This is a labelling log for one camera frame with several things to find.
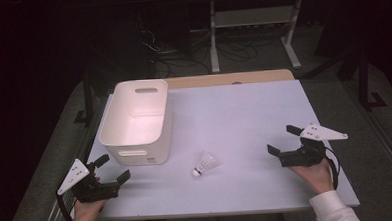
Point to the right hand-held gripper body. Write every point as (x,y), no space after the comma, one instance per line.
(302,156)

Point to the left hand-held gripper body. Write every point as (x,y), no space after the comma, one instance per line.
(95,191)

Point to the white plastic storage bin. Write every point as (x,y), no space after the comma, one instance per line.
(136,121)

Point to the white feather shuttlecock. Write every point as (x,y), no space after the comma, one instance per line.
(204,164)

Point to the person's left hand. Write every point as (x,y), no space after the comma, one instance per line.
(85,212)

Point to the person's right hand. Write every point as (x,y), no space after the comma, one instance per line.
(315,178)

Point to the black metal stand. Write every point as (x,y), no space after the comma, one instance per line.
(88,95)
(364,83)

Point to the white metal desk frame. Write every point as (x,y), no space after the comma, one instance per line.
(253,17)

